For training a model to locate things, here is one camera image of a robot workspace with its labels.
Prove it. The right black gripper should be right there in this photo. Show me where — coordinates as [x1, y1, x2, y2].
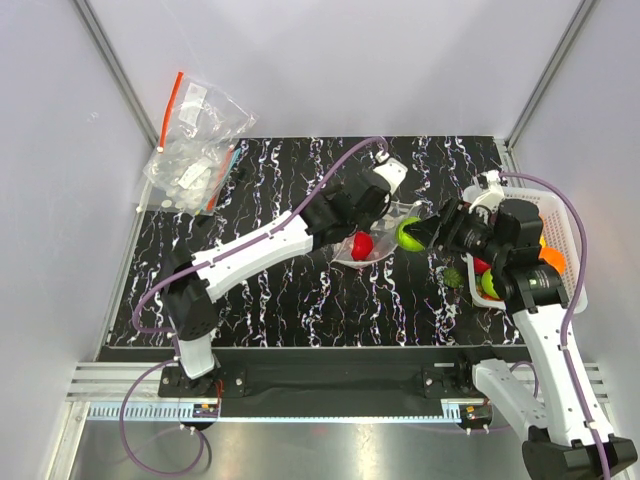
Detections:
[403, 196, 508, 267]

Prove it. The green apple top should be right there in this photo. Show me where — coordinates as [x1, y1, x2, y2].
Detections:
[395, 216, 424, 252]

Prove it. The green apple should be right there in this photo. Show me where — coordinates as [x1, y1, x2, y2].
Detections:
[480, 270, 500, 300]
[395, 216, 424, 252]

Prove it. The red apple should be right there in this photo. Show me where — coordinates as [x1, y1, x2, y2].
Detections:
[351, 232, 374, 261]

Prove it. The clear bag with white dots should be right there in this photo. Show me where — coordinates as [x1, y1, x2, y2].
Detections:
[332, 201, 423, 269]

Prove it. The red yellow pomegranate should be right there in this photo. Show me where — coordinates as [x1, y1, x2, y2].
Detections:
[473, 257, 491, 275]

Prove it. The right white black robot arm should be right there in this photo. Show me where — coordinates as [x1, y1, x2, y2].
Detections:
[398, 199, 638, 479]

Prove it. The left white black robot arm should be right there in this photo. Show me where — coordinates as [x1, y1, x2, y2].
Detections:
[161, 155, 408, 396]

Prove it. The clear bag with coloured zippers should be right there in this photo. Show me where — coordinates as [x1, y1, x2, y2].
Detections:
[143, 140, 239, 216]

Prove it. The clear bag with red zipper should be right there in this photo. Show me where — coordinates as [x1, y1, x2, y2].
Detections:
[156, 71, 258, 153]

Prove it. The green plastic leaf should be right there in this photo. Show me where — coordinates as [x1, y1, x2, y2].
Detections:
[442, 267, 465, 289]

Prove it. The orange fruit lower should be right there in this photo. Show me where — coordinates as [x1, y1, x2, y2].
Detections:
[539, 246, 567, 274]

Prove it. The white plastic basket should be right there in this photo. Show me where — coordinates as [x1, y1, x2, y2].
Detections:
[464, 187, 580, 310]

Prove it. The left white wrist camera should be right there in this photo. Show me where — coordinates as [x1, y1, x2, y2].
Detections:
[373, 157, 408, 195]

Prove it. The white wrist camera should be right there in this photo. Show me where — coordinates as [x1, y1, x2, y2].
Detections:
[470, 170, 505, 214]
[373, 157, 408, 195]

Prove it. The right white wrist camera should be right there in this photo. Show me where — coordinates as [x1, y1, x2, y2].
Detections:
[470, 170, 505, 214]

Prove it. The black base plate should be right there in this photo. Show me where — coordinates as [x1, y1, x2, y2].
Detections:
[158, 347, 491, 419]

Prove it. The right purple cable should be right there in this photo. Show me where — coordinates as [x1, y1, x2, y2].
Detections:
[497, 171, 614, 480]

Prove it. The purple cable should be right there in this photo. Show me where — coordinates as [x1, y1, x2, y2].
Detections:
[118, 135, 390, 475]
[497, 171, 614, 480]

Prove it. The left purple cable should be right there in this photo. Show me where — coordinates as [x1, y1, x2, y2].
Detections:
[118, 135, 390, 475]

